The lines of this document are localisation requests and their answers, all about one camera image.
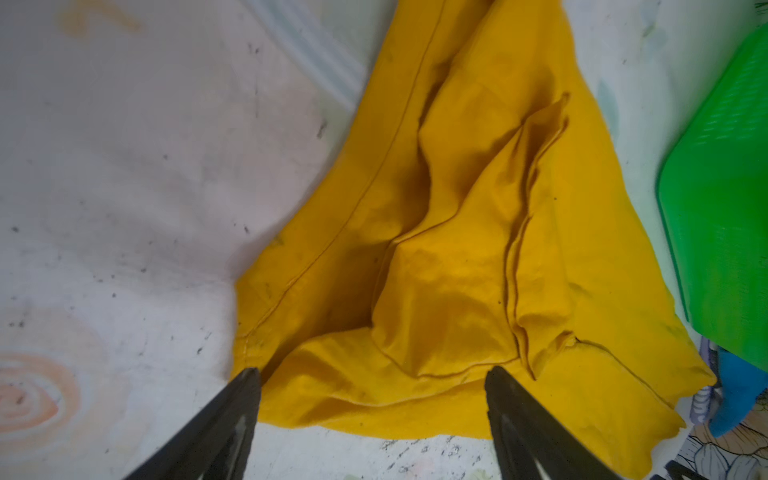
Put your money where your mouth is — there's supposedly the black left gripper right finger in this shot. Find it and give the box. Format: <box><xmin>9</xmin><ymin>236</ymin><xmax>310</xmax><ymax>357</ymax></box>
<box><xmin>485</xmin><ymin>366</ymin><xmax>618</xmax><ymax>479</ymax></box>

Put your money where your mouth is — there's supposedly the yellow t shirt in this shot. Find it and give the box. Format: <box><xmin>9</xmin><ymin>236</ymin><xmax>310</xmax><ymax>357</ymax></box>
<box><xmin>233</xmin><ymin>1</ymin><xmax>715</xmax><ymax>479</ymax></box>

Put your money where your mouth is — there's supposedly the folded blue t shirt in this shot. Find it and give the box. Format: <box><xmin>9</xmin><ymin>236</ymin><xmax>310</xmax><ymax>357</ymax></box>
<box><xmin>709</xmin><ymin>350</ymin><xmax>767</xmax><ymax>438</ymax></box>

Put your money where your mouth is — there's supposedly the green plastic basket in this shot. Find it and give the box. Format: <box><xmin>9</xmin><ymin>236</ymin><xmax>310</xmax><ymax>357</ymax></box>
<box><xmin>657</xmin><ymin>26</ymin><xmax>767</xmax><ymax>369</ymax></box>

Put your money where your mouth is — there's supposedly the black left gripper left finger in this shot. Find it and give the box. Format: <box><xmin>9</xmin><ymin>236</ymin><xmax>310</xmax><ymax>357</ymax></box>
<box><xmin>128</xmin><ymin>368</ymin><xmax>261</xmax><ymax>479</ymax></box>

